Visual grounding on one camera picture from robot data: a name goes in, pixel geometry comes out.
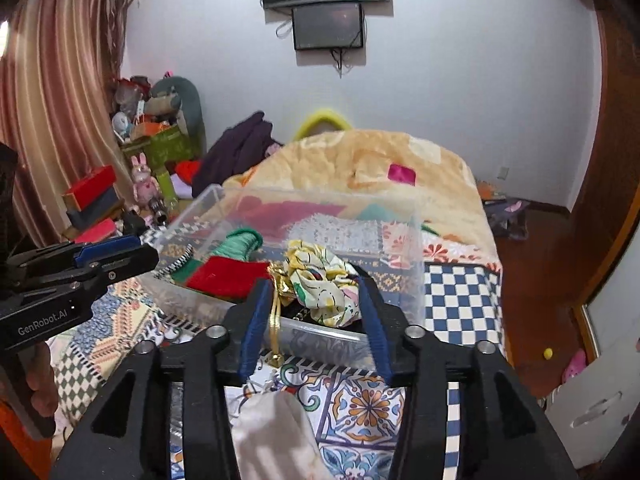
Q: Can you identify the white cloth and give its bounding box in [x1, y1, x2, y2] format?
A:
[231, 391, 333, 479]

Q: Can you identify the pink toy on floor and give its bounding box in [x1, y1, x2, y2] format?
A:
[561, 349, 588, 384]

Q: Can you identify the dark purple jacket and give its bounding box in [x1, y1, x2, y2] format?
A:
[191, 112, 282, 198]

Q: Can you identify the red cloth on floor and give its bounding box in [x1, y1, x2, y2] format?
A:
[175, 159, 201, 185]

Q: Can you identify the red fabric pouch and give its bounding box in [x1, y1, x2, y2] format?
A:
[186, 256, 270, 302]

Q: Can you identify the floral silk scrunchie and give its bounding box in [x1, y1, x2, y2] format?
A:
[285, 240, 361, 328]

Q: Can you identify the purple bag on floor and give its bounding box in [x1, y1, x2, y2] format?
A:
[483, 198, 529, 240]

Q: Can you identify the green cardboard box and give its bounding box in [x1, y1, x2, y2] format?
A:
[120, 126, 201, 171]

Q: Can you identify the small black wall monitor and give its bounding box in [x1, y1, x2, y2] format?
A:
[292, 2, 364, 51]

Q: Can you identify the gold cord of pouch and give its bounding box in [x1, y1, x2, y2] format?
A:
[267, 259, 302, 366]

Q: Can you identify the white sliding wardrobe door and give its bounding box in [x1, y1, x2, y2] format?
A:
[574, 226, 639, 362]

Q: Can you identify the wall power outlet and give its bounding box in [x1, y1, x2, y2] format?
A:
[497, 167, 510, 180]

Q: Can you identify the green bottle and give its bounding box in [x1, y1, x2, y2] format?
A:
[154, 169, 178, 210]

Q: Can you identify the striped brown curtain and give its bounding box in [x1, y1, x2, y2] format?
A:
[1, 0, 132, 245]

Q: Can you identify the white plastic stool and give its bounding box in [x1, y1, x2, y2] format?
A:
[546, 328, 640, 469]

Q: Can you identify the red book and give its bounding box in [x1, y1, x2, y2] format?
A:
[74, 218, 117, 244]

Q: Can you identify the brown wooden door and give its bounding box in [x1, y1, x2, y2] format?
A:
[574, 9, 639, 304]

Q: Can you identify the pink bunny toy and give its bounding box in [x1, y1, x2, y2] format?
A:
[130, 153, 160, 208]

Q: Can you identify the patterned bed cover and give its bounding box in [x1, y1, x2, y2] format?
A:
[50, 230, 504, 479]

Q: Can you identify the person's left hand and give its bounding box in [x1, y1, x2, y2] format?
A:
[26, 342, 58, 417]

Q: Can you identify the clear plastic storage box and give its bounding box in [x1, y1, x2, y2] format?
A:
[141, 185, 425, 368]

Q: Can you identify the red box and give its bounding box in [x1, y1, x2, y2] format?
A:
[62, 165, 116, 211]

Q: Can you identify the green knitted glove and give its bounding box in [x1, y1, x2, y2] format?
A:
[169, 228, 264, 284]

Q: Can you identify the beige floral quilt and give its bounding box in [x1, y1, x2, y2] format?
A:
[224, 129, 498, 257]

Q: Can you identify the grey green neck pillow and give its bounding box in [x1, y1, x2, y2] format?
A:
[144, 76, 206, 155]

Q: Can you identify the yellow fuzzy ring cushion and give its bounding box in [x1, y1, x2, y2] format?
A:
[293, 108, 352, 141]

